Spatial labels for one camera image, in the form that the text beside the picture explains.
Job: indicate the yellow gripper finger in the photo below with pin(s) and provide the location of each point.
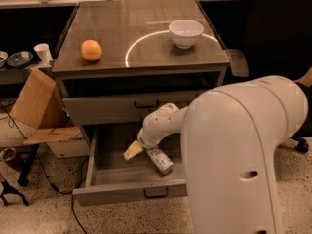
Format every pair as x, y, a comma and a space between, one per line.
134, 149

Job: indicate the clear plastic bottle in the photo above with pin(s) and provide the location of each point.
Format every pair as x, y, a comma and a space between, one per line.
160, 159

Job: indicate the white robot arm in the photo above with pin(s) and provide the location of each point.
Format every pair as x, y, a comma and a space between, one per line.
228, 136

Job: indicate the open bottom drawer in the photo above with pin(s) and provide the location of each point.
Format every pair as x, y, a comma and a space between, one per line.
112, 179

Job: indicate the grey upper drawer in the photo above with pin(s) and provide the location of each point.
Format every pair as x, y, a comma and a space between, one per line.
123, 108

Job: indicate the grey drawer cabinet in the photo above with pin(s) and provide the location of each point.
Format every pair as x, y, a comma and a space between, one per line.
138, 54

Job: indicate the brown cardboard box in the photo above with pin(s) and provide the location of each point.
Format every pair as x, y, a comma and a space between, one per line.
40, 107

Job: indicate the orange fruit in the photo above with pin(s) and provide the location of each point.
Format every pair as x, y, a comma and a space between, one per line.
91, 50

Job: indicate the brown round canister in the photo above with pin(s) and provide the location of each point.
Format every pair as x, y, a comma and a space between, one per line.
12, 158

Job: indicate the white bowl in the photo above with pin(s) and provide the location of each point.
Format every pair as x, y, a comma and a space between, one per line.
185, 33

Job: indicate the black tripod stand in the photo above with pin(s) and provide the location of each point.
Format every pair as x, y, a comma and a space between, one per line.
8, 189

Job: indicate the white paper cup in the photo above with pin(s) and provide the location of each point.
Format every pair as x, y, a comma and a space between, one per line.
43, 52

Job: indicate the dark blue plate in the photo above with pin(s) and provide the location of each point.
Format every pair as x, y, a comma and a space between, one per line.
20, 60

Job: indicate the black office chair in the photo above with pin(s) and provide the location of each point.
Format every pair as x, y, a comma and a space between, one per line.
276, 40

